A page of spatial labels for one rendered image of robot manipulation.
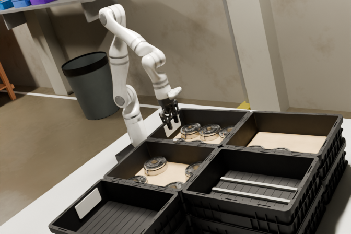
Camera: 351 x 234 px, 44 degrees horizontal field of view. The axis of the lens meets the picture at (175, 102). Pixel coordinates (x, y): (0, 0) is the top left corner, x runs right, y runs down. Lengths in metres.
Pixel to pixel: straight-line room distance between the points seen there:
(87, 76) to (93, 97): 0.26
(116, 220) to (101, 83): 3.14
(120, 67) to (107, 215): 0.72
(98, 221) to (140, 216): 0.17
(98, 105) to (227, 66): 1.52
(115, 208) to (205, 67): 2.75
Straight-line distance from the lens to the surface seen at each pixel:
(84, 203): 1.76
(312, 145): 1.84
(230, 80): 4.22
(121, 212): 1.76
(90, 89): 4.74
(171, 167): 1.91
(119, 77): 2.13
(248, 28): 3.67
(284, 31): 3.72
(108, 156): 2.47
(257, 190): 1.65
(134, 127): 2.25
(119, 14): 2.03
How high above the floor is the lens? 1.80
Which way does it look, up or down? 23 degrees down
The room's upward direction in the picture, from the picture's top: 17 degrees counter-clockwise
